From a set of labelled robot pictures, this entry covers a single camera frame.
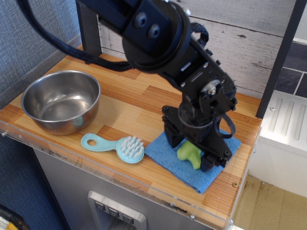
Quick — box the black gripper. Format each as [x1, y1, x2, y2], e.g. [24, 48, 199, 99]
[162, 105, 234, 173]

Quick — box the green toy broccoli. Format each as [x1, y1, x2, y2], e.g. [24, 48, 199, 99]
[177, 141, 201, 170]

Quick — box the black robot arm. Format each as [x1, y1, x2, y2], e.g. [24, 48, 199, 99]
[81, 0, 237, 171]

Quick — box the blue cloth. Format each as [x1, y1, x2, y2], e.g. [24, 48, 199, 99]
[144, 129, 242, 195]

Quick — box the teal dish brush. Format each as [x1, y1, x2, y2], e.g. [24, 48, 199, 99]
[81, 133, 145, 164]

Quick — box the white toy sink unit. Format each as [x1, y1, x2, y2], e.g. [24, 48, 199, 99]
[249, 91, 307, 197]

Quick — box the silver dispenser panel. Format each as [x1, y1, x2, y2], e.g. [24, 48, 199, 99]
[88, 190, 148, 230]

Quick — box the grey toy fridge cabinet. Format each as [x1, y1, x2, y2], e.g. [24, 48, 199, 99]
[33, 147, 226, 230]

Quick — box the stainless steel bowl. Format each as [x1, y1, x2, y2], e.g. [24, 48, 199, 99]
[21, 70, 101, 135]

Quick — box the clear acrylic edge guard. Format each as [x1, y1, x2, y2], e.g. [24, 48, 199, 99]
[0, 121, 235, 230]

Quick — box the black braided cable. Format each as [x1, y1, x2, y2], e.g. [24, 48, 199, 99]
[15, 0, 134, 72]

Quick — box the right black post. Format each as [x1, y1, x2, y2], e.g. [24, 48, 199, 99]
[256, 0, 307, 119]

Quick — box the black post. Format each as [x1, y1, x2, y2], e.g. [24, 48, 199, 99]
[256, 0, 307, 119]
[76, 1, 102, 57]

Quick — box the left black post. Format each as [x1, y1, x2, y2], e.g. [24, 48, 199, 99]
[76, 1, 102, 57]

